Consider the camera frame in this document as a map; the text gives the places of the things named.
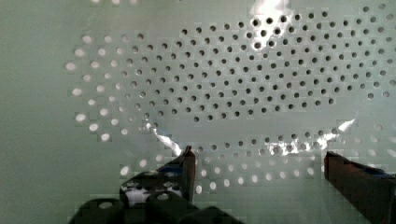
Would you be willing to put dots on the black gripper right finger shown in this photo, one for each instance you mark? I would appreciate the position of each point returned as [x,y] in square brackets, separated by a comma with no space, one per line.
[370,190]

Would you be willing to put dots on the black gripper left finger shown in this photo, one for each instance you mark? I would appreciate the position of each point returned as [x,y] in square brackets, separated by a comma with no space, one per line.
[177,176]

